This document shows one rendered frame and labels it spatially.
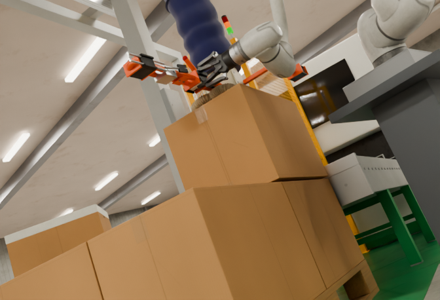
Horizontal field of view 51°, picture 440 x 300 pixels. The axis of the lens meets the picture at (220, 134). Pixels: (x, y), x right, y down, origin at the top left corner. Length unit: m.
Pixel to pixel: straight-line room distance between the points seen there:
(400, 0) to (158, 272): 1.31
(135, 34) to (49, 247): 1.81
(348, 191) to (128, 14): 2.50
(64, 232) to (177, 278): 2.03
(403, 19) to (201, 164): 0.96
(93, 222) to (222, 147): 1.55
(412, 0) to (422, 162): 0.61
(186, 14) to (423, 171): 1.25
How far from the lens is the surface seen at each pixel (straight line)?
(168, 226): 1.22
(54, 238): 3.21
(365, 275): 2.17
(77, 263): 1.45
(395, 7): 1.93
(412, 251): 2.64
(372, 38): 2.06
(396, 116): 1.97
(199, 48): 2.16
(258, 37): 1.79
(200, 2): 2.28
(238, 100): 1.78
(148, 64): 1.65
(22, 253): 3.26
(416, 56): 1.95
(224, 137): 1.79
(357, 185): 2.28
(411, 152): 1.95
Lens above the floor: 0.33
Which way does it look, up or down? 15 degrees up
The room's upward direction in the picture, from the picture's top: 22 degrees counter-clockwise
